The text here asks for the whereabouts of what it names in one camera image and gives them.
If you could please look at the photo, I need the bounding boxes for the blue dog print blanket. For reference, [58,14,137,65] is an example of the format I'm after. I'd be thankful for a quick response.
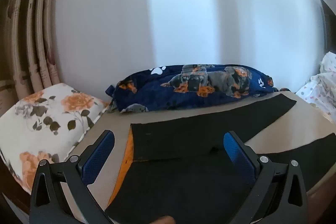
[105,64,290,113]

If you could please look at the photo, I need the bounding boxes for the white floral pillow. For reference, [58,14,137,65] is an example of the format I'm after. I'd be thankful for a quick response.
[0,83,111,194]

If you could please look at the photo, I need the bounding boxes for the brown wooden bed frame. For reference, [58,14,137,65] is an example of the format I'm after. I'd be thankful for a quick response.
[0,149,29,205]

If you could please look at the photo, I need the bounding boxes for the dark wooden frame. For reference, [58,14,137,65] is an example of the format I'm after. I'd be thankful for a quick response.
[319,0,336,54]

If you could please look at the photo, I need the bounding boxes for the beige floral curtain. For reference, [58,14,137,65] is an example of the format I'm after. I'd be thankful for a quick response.
[0,0,66,114]

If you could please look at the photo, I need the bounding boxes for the black pants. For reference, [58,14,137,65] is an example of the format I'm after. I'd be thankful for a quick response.
[105,94,336,224]

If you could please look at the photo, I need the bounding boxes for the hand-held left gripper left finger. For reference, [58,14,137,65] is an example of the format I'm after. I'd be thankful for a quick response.
[29,130,116,224]

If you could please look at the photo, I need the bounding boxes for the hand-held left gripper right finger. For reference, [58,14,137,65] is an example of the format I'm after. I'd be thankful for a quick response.
[223,131,308,224]

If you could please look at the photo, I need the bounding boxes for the white dotted cloth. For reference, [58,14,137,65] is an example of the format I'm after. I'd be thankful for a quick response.
[297,51,336,115]

